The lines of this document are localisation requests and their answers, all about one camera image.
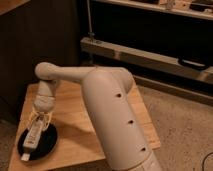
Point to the metal vertical pole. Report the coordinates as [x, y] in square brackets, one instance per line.
[91, 33]

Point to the black handle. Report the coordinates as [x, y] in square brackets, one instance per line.
[193, 65]

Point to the wooden beam rail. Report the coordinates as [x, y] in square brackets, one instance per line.
[145, 59]

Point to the black ceramic bowl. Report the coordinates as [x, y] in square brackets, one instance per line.
[46, 143]

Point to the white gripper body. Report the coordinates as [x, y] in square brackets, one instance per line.
[45, 97]

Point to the white plastic bottle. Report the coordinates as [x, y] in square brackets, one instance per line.
[32, 138]

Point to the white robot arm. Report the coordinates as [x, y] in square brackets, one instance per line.
[104, 91]

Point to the wooden shelf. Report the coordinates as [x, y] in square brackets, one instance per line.
[176, 7]

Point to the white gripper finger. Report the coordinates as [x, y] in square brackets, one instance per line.
[46, 120]
[33, 115]

